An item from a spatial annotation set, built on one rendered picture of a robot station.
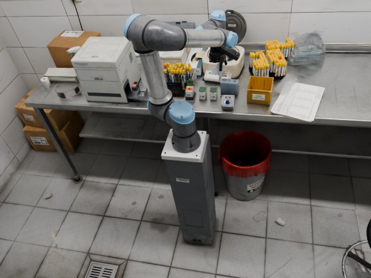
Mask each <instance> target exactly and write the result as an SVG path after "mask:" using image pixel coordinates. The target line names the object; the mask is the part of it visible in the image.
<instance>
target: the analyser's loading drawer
mask: <svg viewBox="0 0 371 278"><path fill-rule="evenodd" d="M125 92H126V96H127V98H128V99H148V98H149V95H150V92H148V90H147V88H146V90H140V88H139V89H138V91H129V90H126V91H125ZM142 94H143V95H142Z"/></svg>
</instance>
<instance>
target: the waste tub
mask: <svg viewBox="0 0 371 278"><path fill-rule="evenodd" d="M273 80H274V77H258V76H250V79H249V82H248V86H247V104H258V105H270V103H271V96H272V89H273Z"/></svg>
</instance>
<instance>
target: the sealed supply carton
mask: <svg viewBox="0 0 371 278"><path fill-rule="evenodd" d="M89 37H101V34H100V33H98V32H92V31H75V30H64V31H63V32H62V33H60V34H59V35H58V36H57V37H55V38H54V39H53V41H51V42H50V43H49V44H48V45H47V48H48V50H49V52H50V55H51V57H52V59H53V61H54V63H55V65H56V68H73V65H72V62H71V60H72V59H71V57H70V54H67V52H66V51H67V50H69V49H70V48H73V47H76V46H79V47H82V45H83V44H84V43H85V42H86V41H87V39H88V38H89Z"/></svg>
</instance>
